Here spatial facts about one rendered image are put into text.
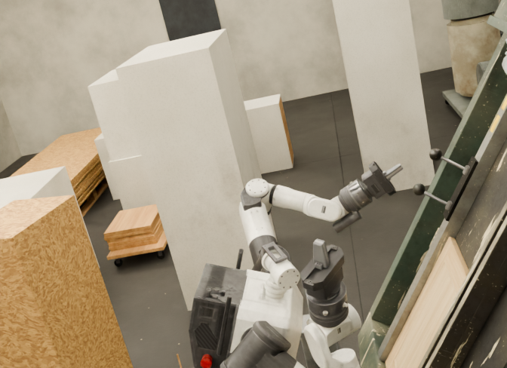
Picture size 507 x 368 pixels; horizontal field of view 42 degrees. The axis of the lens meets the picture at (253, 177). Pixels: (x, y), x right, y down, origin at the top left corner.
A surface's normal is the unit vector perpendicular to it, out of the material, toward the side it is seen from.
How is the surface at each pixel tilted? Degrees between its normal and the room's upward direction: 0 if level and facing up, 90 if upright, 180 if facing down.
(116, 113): 90
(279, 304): 23
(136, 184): 90
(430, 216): 90
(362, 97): 90
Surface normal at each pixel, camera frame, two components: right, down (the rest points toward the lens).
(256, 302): 0.17, -0.92
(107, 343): 0.91, -0.08
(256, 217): -0.09, -0.65
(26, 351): -0.35, 0.38
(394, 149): -0.08, 0.34
